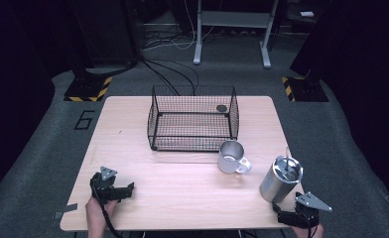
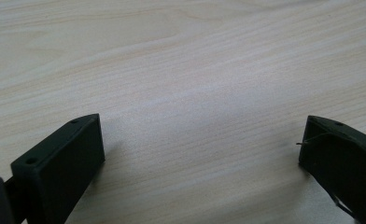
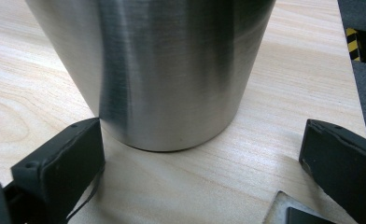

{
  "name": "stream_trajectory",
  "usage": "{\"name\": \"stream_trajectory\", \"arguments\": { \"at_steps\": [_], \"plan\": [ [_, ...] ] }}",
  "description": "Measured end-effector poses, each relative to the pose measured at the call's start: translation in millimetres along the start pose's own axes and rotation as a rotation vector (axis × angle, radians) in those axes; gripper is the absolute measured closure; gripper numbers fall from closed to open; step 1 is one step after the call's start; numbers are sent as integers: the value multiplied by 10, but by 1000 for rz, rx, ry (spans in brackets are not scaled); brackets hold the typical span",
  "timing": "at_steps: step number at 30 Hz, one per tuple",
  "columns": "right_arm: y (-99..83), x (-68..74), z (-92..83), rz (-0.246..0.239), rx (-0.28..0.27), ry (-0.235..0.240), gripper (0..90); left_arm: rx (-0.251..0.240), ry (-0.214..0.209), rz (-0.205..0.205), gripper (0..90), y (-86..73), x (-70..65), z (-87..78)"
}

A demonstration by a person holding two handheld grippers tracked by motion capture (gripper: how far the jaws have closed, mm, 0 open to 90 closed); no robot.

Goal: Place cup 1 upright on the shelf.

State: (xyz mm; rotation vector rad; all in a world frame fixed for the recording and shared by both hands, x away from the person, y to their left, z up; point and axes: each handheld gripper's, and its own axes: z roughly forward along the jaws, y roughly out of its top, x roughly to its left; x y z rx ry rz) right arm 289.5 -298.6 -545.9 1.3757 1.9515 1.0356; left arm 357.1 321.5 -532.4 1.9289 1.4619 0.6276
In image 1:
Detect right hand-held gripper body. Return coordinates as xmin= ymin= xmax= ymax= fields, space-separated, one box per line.
xmin=276 ymin=190 xmax=333 ymax=230

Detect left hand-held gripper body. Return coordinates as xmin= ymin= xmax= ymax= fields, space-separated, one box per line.
xmin=89 ymin=166 xmax=127 ymax=204

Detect steel tumbler with straw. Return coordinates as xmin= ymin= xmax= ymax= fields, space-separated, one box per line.
xmin=258 ymin=146 xmax=305 ymax=204

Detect steel mug with handle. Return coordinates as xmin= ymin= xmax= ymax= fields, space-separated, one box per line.
xmin=216 ymin=140 xmax=253 ymax=176

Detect black wire basket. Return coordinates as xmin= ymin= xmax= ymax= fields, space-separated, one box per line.
xmin=147 ymin=84 xmax=240 ymax=154

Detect person's right hand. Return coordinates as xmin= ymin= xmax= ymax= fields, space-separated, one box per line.
xmin=291 ymin=223 xmax=325 ymax=238

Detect person's left hand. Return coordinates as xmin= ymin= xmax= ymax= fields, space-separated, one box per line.
xmin=84 ymin=196 xmax=119 ymax=229

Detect grey tape strip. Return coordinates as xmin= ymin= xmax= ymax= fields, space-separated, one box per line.
xmin=53 ymin=202 xmax=78 ymax=221

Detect striped black stand base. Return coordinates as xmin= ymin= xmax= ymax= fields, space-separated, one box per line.
xmin=64 ymin=67 xmax=113 ymax=103
xmin=281 ymin=70 xmax=329 ymax=103

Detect black curtain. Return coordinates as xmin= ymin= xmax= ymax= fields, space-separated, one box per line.
xmin=0 ymin=0 xmax=142 ymax=202
xmin=289 ymin=0 xmax=389 ymax=229

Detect right hand-held gripper cable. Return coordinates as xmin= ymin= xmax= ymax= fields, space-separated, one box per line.
xmin=298 ymin=207 xmax=319 ymax=238

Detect hand-held gripper cable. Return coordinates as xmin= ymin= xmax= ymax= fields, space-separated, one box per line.
xmin=298 ymin=207 xmax=319 ymax=238
xmin=90 ymin=183 xmax=126 ymax=238

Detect left hand-held gripper cable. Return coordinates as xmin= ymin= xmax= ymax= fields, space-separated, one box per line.
xmin=90 ymin=183 xmax=126 ymax=238

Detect black floor cables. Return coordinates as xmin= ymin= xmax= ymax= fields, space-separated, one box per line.
xmin=139 ymin=29 xmax=200 ymax=97

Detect white floor cables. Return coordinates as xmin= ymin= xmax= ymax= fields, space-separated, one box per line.
xmin=142 ymin=0 xmax=216 ymax=52

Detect white metal stand frame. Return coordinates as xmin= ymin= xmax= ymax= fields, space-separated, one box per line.
xmin=193 ymin=0 xmax=281 ymax=69

